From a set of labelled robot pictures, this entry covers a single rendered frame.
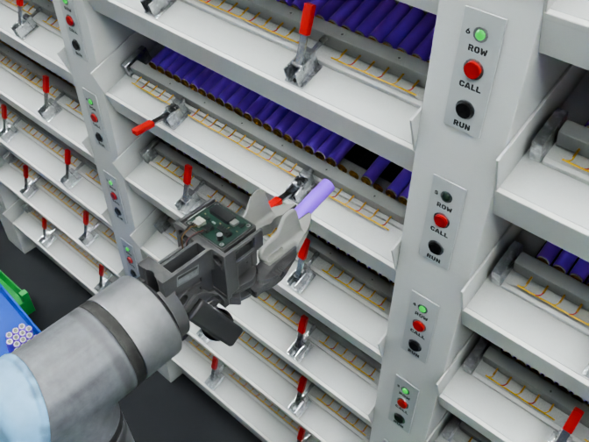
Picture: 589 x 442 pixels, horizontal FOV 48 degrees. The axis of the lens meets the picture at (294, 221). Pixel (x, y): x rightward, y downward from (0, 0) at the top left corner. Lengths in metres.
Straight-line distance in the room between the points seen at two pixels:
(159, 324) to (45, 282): 1.54
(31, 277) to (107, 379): 1.58
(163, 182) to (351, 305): 0.44
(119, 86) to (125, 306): 0.64
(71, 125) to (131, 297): 0.88
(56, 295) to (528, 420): 1.48
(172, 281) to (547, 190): 0.37
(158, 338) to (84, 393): 0.08
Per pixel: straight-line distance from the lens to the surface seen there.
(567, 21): 0.58
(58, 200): 1.84
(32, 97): 1.56
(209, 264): 0.64
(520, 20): 0.60
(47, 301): 2.08
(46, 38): 1.37
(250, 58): 0.86
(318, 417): 1.35
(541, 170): 0.70
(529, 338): 0.81
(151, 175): 1.27
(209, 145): 1.02
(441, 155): 0.70
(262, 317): 1.25
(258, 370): 1.41
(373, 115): 0.75
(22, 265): 2.21
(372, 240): 0.87
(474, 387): 0.97
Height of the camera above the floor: 1.50
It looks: 44 degrees down
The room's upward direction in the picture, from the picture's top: straight up
